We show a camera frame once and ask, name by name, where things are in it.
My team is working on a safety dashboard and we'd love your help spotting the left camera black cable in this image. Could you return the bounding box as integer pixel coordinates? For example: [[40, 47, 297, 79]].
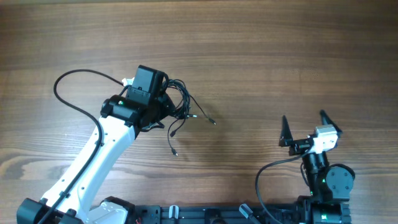
[[37, 68, 126, 224]]

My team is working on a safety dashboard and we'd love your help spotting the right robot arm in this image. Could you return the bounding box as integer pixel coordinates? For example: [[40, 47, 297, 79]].
[[279, 110, 355, 224]]

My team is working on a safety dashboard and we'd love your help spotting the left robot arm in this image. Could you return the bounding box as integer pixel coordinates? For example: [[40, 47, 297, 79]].
[[16, 65, 173, 223]]

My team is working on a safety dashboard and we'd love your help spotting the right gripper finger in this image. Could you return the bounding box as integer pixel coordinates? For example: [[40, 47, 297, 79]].
[[320, 110, 343, 137], [279, 115, 293, 147]]

